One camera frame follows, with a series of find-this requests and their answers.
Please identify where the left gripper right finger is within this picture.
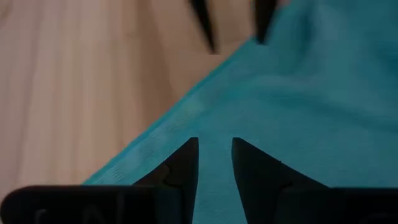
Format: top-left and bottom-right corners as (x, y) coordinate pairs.
(231, 137), (398, 224)

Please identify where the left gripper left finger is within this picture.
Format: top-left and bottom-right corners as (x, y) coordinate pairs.
(0, 137), (199, 224)

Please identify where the blue microfiber towel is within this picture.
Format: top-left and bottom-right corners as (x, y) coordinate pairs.
(82, 0), (398, 224)

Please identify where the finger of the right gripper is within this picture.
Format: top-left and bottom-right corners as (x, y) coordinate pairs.
(189, 0), (219, 55)
(253, 0), (277, 45)

